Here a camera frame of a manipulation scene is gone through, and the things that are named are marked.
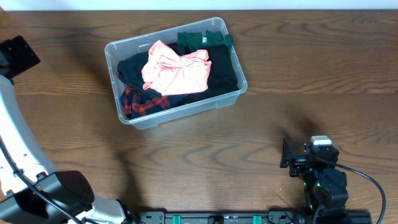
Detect black garment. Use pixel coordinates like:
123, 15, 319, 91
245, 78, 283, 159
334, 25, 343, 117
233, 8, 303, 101
185, 45, 239, 103

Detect pink garment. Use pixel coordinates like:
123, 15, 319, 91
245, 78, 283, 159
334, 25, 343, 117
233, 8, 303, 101
142, 40, 211, 96

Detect green garment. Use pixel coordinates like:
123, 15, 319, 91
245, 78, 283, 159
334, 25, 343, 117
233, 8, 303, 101
177, 30, 234, 52

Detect red plaid flannel shirt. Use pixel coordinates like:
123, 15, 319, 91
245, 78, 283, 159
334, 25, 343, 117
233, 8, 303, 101
120, 84, 172, 119

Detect dark teal garment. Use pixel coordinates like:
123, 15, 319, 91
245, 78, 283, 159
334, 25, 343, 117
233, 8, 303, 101
116, 51, 162, 101

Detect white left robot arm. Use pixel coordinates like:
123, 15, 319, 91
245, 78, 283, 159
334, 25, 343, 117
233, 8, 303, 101
1, 36, 294, 224

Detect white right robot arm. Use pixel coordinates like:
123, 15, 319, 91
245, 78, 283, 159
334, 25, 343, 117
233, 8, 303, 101
280, 139, 348, 223

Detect clear plastic storage bin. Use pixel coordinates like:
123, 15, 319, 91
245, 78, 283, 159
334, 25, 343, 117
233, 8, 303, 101
104, 17, 248, 129

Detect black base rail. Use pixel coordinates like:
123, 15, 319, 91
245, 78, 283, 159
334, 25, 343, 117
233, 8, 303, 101
139, 207, 372, 224

